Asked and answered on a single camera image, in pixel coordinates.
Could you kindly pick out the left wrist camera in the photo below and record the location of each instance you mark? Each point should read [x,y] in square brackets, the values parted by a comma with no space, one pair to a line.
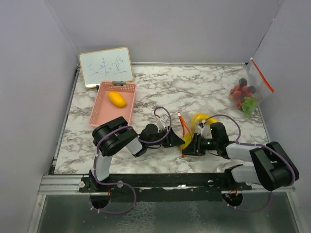
[162,121]

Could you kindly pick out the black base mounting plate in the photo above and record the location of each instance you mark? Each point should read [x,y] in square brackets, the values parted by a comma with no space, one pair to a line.
[161,187]

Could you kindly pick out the fake green grapes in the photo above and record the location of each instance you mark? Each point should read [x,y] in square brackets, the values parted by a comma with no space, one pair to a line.
[248,105]

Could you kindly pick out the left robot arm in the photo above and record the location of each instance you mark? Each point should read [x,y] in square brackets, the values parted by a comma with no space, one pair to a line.
[111,137]

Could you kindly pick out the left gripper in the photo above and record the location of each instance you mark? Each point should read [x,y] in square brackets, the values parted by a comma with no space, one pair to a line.
[172,140]

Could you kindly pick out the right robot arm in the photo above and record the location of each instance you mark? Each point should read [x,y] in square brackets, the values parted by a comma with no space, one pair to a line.
[271,166]

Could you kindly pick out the fake yellow mango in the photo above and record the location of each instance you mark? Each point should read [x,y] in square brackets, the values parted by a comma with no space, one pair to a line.
[116,99]

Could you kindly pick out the small whiteboard with writing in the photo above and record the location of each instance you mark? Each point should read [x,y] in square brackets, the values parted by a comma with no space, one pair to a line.
[106,65]

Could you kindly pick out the fake red strawberries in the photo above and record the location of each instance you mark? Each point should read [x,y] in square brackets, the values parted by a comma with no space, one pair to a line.
[238,93]

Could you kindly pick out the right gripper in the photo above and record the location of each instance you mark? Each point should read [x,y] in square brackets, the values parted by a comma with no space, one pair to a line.
[195,147]

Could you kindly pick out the aluminium frame rail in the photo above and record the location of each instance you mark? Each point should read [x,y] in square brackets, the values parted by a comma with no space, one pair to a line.
[59,184]

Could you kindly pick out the zip bag with red fruit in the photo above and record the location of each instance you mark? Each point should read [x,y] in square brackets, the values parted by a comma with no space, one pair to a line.
[255,78]

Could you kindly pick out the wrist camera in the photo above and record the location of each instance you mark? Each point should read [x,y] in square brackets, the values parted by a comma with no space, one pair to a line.
[162,121]
[204,131]

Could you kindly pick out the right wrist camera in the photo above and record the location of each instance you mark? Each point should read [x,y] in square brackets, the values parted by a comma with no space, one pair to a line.
[204,131]

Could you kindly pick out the pink plastic basket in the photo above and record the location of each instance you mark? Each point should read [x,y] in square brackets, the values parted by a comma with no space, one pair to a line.
[104,111]

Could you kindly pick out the zip bag with yellow fruit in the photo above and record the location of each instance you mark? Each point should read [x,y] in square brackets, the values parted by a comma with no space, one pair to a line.
[213,141]

